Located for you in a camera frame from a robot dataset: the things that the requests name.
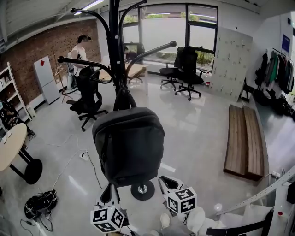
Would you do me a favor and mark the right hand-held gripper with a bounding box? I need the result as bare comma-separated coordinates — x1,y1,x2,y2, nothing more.
158,176,198,215

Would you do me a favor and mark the wooden tripod stand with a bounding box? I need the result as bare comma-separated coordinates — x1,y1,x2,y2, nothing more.
52,46,73,104

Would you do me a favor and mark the ceiling strip light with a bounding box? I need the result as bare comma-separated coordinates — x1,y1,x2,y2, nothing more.
73,0,104,16

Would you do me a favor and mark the pile of black bags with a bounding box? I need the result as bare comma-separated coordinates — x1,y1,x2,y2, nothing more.
253,89,295,116

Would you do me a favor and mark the white metal shelf unit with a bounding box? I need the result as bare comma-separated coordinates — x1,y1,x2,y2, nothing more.
221,165,295,236

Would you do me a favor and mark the white device with red button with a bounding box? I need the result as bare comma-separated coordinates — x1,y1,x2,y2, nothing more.
275,211,289,231

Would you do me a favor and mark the dark grey backpack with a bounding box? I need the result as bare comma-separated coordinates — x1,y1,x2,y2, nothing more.
92,88,165,188

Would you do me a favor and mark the black cable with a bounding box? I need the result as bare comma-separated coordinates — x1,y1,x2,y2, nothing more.
86,152,103,189

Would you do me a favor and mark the white fridge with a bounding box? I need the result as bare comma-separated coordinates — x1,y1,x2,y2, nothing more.
33,55,60,105

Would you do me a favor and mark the grey locker cabinet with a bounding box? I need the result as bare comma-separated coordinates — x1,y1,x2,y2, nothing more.
209,26,253,102

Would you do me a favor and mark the person's white shoe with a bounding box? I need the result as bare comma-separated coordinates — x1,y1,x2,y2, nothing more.
160,213,171,229

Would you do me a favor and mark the light wooden desk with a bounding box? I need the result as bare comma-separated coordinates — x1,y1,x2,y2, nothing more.
99,63,149,95

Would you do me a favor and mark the black bag with cables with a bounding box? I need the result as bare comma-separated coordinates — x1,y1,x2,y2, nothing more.
20,190,58,232

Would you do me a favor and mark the row of hanging clothes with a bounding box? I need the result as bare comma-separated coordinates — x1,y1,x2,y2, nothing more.
254,47,295,95

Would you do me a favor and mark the round wooden table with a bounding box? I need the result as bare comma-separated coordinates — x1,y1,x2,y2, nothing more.
0,123,43,185

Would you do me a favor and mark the black office chair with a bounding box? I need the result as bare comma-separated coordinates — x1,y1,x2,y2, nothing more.
127,75,145,84
159,46,185,90
175,47,206,101
66,66,109,132

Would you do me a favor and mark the black coat rack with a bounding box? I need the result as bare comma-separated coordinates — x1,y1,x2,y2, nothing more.
57,0,177,201

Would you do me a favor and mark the person's right forearm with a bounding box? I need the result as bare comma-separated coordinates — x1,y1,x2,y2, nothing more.
186,206,228,236

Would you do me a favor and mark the black strap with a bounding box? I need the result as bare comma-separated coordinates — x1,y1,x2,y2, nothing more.
206,221,266,236

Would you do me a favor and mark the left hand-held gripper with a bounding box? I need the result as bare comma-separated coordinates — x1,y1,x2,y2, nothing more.
90,183,130,233

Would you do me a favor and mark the black folding stand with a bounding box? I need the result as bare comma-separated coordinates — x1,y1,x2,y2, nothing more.
241,78,254,103

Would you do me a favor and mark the blue wall poster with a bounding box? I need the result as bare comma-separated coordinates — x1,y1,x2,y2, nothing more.
282,34,290,56

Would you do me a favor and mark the white metal shelving unit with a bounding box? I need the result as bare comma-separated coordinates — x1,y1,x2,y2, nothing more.
0,61,32,123

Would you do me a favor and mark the black-framed window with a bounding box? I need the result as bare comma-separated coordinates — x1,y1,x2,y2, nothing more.
119,3,218,77

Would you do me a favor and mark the white cable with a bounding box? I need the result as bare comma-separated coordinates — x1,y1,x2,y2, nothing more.
29,135,88,192

